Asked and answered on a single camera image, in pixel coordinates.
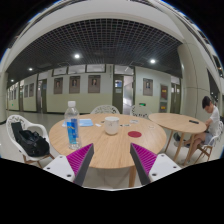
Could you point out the black backpack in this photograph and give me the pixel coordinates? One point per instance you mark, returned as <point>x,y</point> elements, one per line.
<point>33,144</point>

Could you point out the framed portrait left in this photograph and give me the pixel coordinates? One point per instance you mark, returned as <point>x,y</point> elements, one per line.
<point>58,85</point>

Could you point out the chair under seated person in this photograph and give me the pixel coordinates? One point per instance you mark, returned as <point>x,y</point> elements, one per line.
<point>206,149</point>

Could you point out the round wooden table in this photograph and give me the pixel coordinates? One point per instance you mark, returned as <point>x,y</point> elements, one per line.
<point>113,151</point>
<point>178,123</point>

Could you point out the framed portrait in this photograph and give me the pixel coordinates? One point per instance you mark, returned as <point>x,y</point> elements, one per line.
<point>58,85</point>
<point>147,87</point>
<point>74,85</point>
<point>94,83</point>

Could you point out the round red coaster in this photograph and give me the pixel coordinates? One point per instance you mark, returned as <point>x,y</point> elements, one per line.
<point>134,134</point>

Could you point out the seated person white shirt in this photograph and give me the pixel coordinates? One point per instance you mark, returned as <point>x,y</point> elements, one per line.
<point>212,125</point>

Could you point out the blue face mask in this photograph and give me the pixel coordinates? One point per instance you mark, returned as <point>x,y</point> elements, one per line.
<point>82,122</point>

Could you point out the white lattice chair back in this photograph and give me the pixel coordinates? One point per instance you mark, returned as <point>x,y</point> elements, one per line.
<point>105,109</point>

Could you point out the black phone on table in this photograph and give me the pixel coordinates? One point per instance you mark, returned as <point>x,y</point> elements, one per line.
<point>195,122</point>

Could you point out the framed portrait far right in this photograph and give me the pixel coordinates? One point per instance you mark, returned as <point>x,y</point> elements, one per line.
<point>147,87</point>

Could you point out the white ceramic cup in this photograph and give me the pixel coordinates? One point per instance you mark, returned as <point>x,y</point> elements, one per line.
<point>111,125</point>

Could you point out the clear plastic water bottle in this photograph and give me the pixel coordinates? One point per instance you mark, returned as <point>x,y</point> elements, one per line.
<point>72,124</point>

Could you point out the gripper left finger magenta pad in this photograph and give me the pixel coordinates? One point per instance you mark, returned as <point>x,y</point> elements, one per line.
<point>74,166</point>

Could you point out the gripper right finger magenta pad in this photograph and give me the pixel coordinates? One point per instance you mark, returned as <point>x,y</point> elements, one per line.
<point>151,166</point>

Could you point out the white plastic chair left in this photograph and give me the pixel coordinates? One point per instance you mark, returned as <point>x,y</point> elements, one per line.
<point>24,124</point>

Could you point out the framed portrait middle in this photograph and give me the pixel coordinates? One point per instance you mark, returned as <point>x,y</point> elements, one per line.
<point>74,85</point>

